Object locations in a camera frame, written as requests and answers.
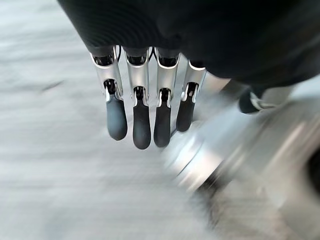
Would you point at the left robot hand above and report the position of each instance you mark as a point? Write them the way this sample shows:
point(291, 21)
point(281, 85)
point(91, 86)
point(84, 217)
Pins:
point(200, 32)

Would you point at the silver robot leg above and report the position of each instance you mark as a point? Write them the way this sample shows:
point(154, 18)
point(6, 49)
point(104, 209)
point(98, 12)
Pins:
point(250, 155)

